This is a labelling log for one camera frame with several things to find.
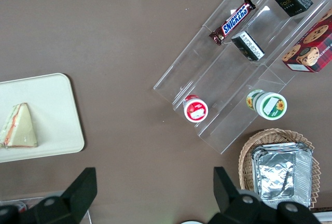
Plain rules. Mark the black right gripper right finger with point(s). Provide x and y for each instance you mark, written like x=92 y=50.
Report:
x=230 y=203

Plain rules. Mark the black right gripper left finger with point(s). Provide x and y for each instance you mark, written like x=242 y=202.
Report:
x=77 y=198

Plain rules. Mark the triangular sandwich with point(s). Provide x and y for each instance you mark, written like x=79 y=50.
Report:
x=22 y=128

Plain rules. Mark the light wicker basket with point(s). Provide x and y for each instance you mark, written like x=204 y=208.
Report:
x=246 y=154

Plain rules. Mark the cream plastic tray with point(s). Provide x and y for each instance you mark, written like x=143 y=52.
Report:
x=52 y=110

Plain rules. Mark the stack of foil containers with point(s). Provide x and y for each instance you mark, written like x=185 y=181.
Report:
x=277 y=174

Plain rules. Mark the white rectangular snack bin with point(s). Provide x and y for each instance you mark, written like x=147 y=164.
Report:
x=325 y=216

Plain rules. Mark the red lid cup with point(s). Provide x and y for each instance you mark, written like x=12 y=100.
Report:
x=196 y=110

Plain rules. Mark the green lid cup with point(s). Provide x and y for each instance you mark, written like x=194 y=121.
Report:
x=271 y=106

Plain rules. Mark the clear acrylic stepped stand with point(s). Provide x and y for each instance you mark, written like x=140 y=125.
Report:
x=207 y=78

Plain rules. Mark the red cookie box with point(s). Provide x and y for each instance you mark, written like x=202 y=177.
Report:
x=311 y=50

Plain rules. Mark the Snickers chocolate bar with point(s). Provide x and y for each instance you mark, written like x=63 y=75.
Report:
x=233 y=20

